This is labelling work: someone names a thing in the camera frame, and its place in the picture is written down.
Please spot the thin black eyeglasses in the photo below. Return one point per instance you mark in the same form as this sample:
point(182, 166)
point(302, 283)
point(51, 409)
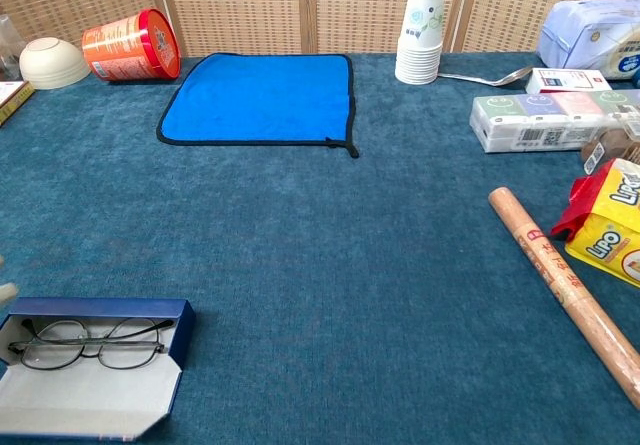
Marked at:
point(90, 347)

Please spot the cream bowl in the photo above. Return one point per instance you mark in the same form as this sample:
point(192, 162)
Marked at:
point(54, 65)

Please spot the wooden rolling pin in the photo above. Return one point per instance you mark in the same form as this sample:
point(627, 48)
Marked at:
point(565, 285)

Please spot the pale blue tissue pack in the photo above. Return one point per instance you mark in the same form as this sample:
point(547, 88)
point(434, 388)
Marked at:
point(585, 35)

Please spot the blue eyeglass case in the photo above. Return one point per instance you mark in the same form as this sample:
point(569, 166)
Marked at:
point(100, 395)

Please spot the woven wooden folding screen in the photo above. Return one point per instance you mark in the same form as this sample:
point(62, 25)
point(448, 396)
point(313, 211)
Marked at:
point(240, 5)

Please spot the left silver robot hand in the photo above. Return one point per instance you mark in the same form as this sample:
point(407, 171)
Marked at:
point(6, 291)

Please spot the small brown white box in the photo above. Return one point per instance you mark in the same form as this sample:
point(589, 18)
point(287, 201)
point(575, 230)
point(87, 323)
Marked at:
point(12, 100)

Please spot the metal spoon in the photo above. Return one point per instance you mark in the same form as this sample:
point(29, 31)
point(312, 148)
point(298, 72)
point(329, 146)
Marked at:
point(515, 76)

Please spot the brown clear wrapped pack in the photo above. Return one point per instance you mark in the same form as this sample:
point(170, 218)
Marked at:
point(612, 147)

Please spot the blue cloth black trim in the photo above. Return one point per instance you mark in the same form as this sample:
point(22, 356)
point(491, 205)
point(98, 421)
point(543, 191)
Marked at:
point(260, 100)

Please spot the yellow red Lipo snack bag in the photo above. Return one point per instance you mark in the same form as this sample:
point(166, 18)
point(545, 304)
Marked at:
point(607, 230)

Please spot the small white red box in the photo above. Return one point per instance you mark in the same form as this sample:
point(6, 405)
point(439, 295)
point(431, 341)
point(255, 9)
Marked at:
point(567, 81)

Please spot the orange tub red lid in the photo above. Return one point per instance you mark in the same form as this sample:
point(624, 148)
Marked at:
point(125, 47)

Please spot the teal table mat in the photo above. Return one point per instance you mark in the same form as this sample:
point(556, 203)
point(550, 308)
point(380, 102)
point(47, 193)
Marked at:
point(350, 265)

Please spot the pastel pocket tissue multipack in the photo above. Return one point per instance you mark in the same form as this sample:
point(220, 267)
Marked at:
point(530, 120)

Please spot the stack of white paper cups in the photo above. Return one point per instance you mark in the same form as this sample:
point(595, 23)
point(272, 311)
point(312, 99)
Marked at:
point(421, 40)

